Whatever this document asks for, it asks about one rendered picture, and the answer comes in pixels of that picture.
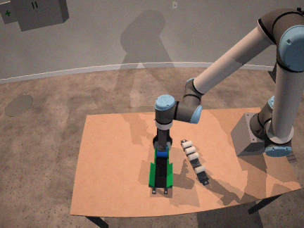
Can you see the white plastic bar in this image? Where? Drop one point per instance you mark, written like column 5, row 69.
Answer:
column 193, row 156
column 190, row 150
column 199, row 169
column 186, row 144

